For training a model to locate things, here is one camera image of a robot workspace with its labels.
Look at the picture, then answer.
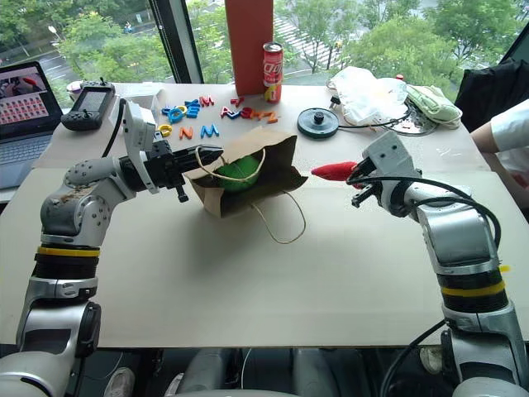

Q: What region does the black round kettle base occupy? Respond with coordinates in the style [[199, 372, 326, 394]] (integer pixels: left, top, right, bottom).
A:
[[296, 97, 386, 142]]

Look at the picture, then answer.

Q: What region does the white box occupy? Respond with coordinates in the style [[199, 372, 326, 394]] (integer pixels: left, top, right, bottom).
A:
[[108, 92, 161, 126]]

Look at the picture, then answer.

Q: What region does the person's arm white sleeve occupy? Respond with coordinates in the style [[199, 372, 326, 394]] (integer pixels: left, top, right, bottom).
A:
[[470, 98, 529, 185]]

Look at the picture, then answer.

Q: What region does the grey laptop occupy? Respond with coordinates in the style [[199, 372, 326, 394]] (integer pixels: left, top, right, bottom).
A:
[[0, 60, 64, 190]]

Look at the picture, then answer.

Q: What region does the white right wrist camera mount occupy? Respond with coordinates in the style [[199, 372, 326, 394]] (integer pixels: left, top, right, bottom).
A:
[[360, 131, 417, 184]]

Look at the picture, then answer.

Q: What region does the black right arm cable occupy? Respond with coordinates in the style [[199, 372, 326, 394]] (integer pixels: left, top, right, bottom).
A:
[[346, 175, 503, 265]]

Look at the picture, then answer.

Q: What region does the black remote controller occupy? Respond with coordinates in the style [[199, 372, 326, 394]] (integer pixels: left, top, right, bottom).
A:
[[60, 77, 117, 132]]

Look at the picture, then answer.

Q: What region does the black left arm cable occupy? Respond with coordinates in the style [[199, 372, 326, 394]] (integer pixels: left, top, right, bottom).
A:
[[101, 98, 127, 159]]

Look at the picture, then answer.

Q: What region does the pale green cloth bag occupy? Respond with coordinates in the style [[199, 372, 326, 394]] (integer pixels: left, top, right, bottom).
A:
[[406, 84, 464, 130]]

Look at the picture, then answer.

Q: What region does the white shoe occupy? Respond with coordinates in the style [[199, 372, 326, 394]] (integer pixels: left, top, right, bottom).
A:
[[102, 366, 136, 397]]

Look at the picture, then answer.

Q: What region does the round silver table grommet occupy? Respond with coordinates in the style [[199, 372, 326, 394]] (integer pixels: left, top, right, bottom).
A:
[[384, 101, 438, 137]]

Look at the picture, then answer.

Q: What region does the white plastic bag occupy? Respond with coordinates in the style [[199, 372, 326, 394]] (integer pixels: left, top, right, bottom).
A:
[[329, 65, 409, 126]]

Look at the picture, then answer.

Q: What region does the black garment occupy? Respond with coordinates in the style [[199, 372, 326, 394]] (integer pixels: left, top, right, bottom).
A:
[[454, 56, 529, 134]]

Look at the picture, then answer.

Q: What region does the white cup with pink lid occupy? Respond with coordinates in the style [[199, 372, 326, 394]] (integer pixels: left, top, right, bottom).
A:
[[66, 80, 86, 103]]

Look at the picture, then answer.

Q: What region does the black window frame post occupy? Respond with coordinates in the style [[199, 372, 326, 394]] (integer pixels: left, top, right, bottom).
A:
[[147, 0, 204, 84]]

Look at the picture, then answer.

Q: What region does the green plush toy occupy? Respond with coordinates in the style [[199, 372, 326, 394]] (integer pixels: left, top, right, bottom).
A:
[[213, 154, 266, 194]]

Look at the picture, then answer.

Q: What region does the tall orange box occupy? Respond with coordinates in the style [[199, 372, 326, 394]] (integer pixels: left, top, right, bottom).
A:
[[224, 0, 276, 97]]

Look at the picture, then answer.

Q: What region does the red plush toy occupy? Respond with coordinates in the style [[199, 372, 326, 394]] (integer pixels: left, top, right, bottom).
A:
[[310, 160, 359, 184]]

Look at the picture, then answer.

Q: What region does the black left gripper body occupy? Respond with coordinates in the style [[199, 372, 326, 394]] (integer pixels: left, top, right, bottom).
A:
[[143, 140, 191, 204]]

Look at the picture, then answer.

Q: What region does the red soda can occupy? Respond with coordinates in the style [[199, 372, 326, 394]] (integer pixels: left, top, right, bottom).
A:
[[262, 41, 284, 103]]

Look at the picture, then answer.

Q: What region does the black lower arm cable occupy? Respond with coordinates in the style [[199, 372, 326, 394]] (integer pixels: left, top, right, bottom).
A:
[[379, 318, 448, 397]]

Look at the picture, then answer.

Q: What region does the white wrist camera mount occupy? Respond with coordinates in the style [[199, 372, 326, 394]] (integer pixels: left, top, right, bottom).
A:
[[122, 100, 161, 195], [360, 131, 417, 184]]

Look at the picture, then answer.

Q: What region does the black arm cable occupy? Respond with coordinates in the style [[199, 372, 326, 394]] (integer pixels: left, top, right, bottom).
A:
[[101, 98, 127, 159], [379, 318, 448, 397], [346, 175, 503, 265]]

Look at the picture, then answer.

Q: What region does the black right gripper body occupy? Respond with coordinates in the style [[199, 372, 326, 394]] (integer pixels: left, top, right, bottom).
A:
[[350, 178, 392, 210]]

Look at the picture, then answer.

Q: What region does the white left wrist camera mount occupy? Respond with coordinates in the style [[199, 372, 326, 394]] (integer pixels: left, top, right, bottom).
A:
[[122, 100, 161, 195]]

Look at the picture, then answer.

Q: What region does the brown paper bag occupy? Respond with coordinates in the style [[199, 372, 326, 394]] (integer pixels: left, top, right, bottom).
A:
[[183, 125, 309, 245]]

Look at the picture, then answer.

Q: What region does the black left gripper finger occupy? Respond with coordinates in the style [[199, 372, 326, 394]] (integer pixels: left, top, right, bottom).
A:
[[170, 145, 226, 163], [171, 158, 221, 175]]

